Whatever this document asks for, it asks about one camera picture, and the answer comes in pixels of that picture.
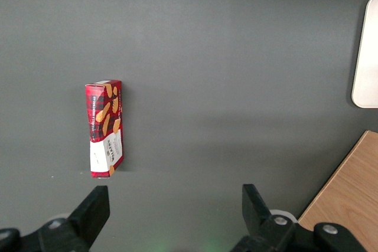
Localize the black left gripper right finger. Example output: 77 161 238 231
232 184 364 252

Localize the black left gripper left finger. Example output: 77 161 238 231
0 185 111 252

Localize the cream rectangular tray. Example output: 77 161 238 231
351 0 378 109

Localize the red tartan shortbread box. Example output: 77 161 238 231
84 79 125 179

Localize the wooden drawer cabinet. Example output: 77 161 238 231
297 130 378 252

